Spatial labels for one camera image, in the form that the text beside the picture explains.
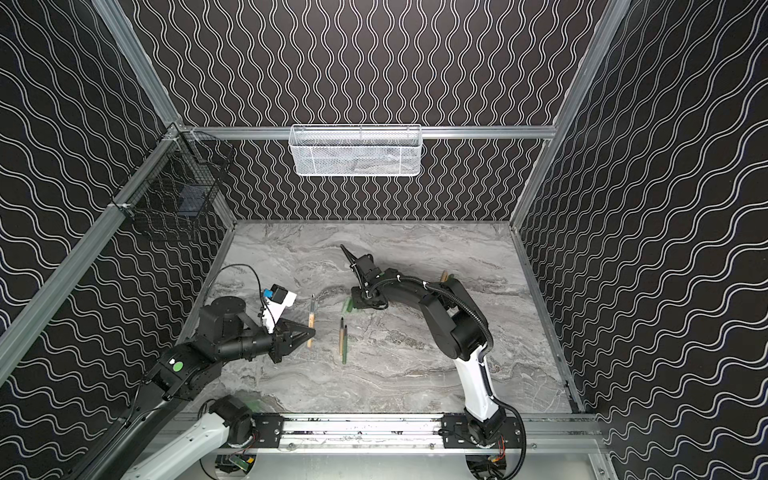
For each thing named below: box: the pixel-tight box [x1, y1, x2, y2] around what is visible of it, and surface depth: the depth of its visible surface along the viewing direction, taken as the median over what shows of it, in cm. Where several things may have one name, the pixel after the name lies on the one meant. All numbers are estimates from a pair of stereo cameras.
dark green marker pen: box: [342, 324, 348, 365], surface depth 90 cm
